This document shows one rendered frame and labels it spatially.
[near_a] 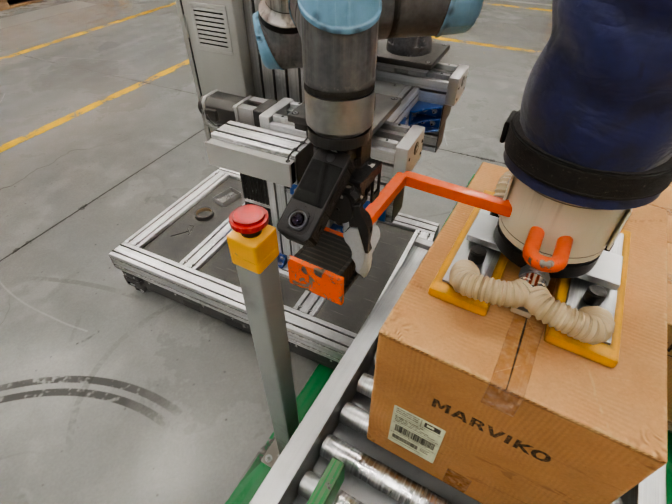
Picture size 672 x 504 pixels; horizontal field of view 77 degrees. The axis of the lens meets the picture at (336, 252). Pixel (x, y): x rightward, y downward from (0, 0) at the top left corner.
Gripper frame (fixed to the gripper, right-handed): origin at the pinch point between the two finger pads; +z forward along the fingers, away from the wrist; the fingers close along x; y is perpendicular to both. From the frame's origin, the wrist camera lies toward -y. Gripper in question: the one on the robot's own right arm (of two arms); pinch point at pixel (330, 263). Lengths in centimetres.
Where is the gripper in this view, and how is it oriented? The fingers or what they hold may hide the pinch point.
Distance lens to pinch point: 59.5
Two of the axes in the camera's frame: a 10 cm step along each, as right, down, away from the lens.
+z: 0.0, 7.3, 6.8
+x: -8.7, -3.4, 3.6
